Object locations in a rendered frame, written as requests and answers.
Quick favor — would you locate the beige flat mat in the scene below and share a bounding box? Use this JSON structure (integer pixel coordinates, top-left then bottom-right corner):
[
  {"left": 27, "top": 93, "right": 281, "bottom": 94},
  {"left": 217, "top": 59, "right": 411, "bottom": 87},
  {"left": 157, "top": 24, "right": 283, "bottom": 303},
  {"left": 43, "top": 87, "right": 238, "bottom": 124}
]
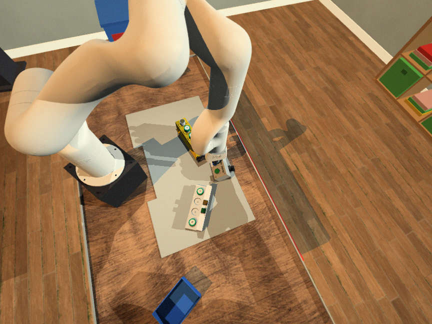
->
[{"left": 125, "top": 96, "right": 255, "bottom": 258}]

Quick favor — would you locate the yellow tube rack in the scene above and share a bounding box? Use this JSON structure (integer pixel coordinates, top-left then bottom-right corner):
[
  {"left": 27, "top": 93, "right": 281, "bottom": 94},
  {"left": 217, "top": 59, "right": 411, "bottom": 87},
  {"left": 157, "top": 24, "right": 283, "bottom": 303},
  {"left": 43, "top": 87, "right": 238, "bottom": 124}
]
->
[{"left": 175, "top": 117, "right": 200, "bottom": 160}]

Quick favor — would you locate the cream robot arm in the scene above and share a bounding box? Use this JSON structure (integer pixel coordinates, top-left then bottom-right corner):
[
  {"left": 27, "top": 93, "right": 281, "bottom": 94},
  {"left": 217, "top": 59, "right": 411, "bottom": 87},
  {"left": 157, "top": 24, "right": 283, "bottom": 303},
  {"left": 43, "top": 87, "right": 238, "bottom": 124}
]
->
[{"left": 4, "top": 0, "right": 252, "bottom": 187}]

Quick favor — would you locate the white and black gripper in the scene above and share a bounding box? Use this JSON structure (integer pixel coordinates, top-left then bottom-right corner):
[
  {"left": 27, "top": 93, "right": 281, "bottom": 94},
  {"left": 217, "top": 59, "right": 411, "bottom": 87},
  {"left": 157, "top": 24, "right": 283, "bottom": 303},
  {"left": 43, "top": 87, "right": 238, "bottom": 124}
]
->
[{"left": 204, "top": 145, "right": 227, "bottom": 165}]

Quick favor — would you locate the blue open tray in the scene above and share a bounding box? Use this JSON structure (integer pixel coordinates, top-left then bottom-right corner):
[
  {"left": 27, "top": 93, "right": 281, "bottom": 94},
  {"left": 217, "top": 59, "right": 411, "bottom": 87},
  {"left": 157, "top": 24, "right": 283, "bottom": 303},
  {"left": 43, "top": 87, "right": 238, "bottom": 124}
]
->
[{"left": 152, "top": 276, "right": 201, "bottom": 324}]

